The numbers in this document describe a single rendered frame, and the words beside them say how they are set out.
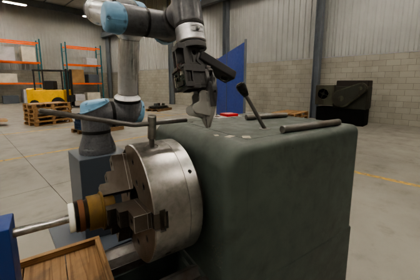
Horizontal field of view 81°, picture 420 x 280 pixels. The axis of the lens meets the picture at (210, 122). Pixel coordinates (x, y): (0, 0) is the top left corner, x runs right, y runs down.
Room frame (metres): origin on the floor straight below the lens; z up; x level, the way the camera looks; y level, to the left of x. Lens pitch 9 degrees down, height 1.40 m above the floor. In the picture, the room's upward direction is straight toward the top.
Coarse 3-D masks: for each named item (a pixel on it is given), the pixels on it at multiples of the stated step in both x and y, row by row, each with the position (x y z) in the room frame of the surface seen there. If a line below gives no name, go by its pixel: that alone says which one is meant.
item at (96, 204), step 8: (80, 200) 0.56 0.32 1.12; (88, 200) 0.56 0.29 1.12; (96, 200) 0.56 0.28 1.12; (104, 200) 0.58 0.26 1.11; (112, 200) 0.58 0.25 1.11; (80, 208) 0.54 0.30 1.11; (88, 208) 0.54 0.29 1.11; (96, 208) 0.55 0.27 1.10; (104, 208) 0.55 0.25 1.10; (80, 216) 0.53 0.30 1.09; (88, 216) 0.54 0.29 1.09; (96, 216) 0.54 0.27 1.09; (104, 216) 0.54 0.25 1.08; (80, 224) 0.52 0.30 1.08; (88, 224) 0.54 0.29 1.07; (96, 224) 0.54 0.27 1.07; (104, 224) 0.55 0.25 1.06
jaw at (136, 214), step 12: (120, 204) 0.57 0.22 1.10; (132, 204) 0.56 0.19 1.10; (108, 216) 0.54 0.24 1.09; (120, 216) 0.52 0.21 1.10; (132, 216) 0.50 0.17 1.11; (144, 216) 0.51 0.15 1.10; (156, 216) 0.51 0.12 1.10; (120, 228) 0.52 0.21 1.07; (132, 228) 0.50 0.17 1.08; (144, 228) 0.51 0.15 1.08; (156, 228) 0.51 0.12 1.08
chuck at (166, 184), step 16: (128, 144) 0.66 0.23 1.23; (144, 144) 0.64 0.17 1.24; (160, 144) 0.65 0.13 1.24; (128, 160) 0.66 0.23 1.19; (144, 160) 0.57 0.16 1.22; (160, 160) 0.58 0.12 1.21; (176, 160) 0.60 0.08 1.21; (144, 176) 0.55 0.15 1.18; (160, 176) 0.55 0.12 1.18; (176, 176) 0.56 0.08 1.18; (128, 192) 0.68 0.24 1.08; (144, 192) 0.55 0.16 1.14; (160, 192) 0.52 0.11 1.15; (176, 192) 0.54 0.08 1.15; (160, 208) 0.51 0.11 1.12; (176, 208) 0.53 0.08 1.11; (176, 224) 0.53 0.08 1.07; (144, 240) 0.57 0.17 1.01; (160, 240) 0.51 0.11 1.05; (176, 240) 0.53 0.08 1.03; (144, 256) 0.57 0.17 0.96; (160, 256) 0.54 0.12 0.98
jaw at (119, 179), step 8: (112, 160) 0.65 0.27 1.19; (120, 160) 0.66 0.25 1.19; (112, 168) 0.65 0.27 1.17; (120, 168) 0.65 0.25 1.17; (128, 168) 0.66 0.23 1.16; (104, 176) 0.65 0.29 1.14; (112, 176) 0.63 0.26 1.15; (120, 176) 0.63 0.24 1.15; (128, 176) 0.64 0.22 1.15; (104, 184) 0.61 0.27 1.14; (112, 184) 0.61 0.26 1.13; (120, 184) 0.62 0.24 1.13; (128, 184) 0.63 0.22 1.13; (104, 192) 0.59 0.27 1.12; (112, 192) 0.60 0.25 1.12; (120, 192) 0.62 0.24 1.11
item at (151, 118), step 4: (148, 116) 0.61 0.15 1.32; (152, 116) 0.61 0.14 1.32; (148, 120) 0.61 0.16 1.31; (152, 120) 0.61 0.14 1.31; (152, 124) 0.61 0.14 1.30; (148, 128) 0.61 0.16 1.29; (152, 128) 0.61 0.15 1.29; (148, 132) 0.62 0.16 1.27; (152, 132) 0.61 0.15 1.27; (148, 136) 0.62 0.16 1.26; (152, 136) 0.62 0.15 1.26; (152, 140) 0.62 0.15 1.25; (152, 144) 0.62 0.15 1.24
